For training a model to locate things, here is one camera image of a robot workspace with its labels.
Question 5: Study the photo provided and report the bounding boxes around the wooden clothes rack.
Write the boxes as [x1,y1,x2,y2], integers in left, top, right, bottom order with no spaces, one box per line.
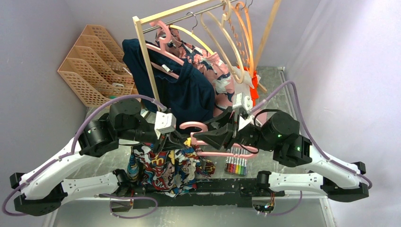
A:
[132,0,281,101]

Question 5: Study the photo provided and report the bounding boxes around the pack of coloured markers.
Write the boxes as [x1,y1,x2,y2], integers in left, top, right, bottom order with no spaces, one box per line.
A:
[225,148,249,176]

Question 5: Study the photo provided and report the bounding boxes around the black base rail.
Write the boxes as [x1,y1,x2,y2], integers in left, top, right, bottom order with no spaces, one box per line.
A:
[109,177,286,209]

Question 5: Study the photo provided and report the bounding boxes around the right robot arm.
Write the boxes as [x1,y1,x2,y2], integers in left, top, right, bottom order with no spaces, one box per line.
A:
[191,110,369,202]

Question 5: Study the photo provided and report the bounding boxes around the comic print shorts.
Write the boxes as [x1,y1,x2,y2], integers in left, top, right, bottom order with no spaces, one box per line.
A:
[127,143,216,197]

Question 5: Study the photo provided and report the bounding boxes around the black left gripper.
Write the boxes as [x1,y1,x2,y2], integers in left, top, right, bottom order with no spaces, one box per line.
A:
[118,121,187,154]

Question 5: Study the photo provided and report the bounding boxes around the pink plastic hanger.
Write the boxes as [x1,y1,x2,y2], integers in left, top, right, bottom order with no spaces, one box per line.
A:
[179,122,257,159]
[144,18,189,79]

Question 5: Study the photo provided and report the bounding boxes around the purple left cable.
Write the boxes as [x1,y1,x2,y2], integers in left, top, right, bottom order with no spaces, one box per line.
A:
[1,94,168,218]

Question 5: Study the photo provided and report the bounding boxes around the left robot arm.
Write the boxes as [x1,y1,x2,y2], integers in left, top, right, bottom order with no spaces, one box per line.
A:
[8,95,194,216]

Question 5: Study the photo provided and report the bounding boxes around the peach plastic file organizer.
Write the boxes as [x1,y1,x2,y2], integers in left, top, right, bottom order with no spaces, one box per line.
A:
[58,25,138,107]

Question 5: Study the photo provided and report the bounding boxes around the pink patterned shorts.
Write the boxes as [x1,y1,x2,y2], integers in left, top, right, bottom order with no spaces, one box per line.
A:
[165,27,235,121]

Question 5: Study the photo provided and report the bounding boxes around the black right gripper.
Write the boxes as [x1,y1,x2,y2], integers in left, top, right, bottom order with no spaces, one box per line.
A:
[192,106,277,152]

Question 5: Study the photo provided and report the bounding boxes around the navy blue shorts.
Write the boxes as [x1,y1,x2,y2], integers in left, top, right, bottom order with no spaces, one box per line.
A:
[122,38,215,124]

